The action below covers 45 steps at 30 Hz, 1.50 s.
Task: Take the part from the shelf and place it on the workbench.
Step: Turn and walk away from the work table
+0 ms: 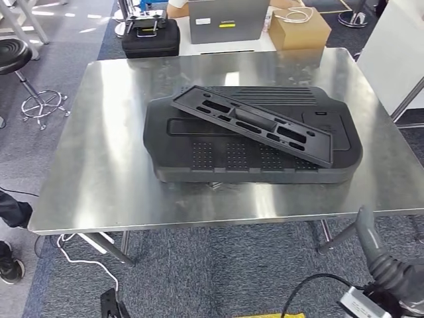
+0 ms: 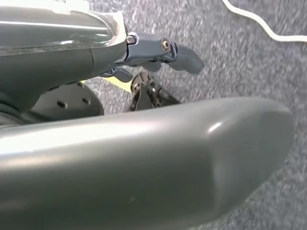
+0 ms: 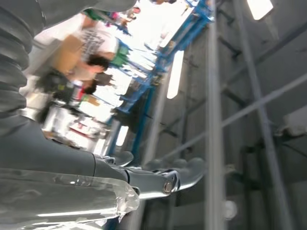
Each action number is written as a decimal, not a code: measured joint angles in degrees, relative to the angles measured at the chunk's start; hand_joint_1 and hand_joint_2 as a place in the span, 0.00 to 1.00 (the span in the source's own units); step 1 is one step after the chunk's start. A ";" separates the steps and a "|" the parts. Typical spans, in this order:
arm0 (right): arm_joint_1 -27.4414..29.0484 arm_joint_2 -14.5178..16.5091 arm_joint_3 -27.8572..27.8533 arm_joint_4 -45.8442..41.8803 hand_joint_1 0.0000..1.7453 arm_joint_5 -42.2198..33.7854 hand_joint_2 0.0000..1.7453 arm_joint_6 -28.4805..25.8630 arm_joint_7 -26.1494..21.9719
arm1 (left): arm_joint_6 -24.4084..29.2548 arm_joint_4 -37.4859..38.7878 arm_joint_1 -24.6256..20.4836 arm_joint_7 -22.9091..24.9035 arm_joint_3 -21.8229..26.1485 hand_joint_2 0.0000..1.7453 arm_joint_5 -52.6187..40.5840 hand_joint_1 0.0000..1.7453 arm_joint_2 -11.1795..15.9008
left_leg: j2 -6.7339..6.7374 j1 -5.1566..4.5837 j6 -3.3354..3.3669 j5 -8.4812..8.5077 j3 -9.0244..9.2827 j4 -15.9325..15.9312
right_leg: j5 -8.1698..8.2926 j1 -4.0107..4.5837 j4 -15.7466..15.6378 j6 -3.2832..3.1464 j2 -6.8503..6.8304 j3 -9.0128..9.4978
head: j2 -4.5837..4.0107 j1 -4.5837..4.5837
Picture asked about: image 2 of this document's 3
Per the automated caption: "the yellow floor tape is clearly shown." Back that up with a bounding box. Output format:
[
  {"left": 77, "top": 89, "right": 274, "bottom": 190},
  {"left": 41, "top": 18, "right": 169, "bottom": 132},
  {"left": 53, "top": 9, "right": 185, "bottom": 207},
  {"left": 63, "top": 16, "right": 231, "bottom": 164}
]
[{"left": 80, "top": 76, "right": 133, "bottom": 93}]

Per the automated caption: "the white floor cable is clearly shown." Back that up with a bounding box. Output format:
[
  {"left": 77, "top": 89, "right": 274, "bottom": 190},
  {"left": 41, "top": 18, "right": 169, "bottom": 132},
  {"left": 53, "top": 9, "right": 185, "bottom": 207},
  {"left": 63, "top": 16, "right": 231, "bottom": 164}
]
[{"left": 222, "top": 0, "right": 307, "bottom": 43}]

